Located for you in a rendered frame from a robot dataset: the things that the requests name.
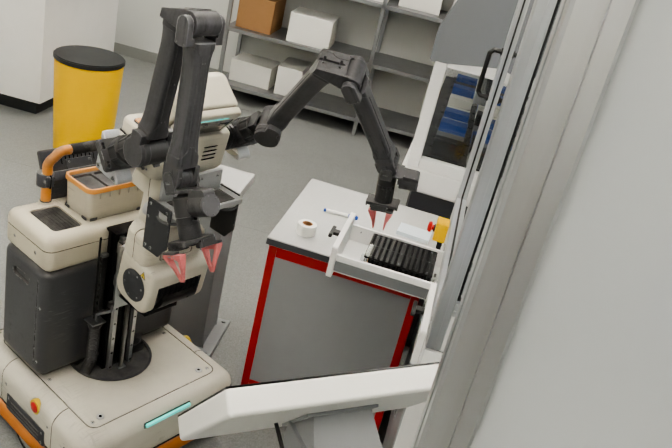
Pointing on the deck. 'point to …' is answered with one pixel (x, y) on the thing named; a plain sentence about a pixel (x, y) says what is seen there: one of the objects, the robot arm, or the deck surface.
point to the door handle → (485, 72)
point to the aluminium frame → (450, 283)
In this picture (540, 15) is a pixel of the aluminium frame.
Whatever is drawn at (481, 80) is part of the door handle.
